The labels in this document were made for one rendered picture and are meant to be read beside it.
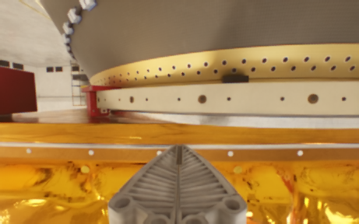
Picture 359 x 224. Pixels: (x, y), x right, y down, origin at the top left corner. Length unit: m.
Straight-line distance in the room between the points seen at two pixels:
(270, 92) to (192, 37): 0.16
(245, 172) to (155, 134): 0.21
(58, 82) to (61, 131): 7.88
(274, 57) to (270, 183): 0.24
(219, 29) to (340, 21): 0.17
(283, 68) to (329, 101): 0.08
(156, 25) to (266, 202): 0.39
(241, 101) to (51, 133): 0.40
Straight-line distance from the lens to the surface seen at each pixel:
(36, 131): 0.44
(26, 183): 0.45
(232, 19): 0.26
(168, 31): 0.28
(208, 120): 0.27
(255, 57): 0.27
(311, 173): 0.42
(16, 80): 0.65
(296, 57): 0.29
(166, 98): 0.25
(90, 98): 0.44
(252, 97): 0.23
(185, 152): 0.17
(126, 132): 0.31
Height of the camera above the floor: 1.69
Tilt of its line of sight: 5 degrees up
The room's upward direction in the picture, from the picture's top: 180 degrees clockwise
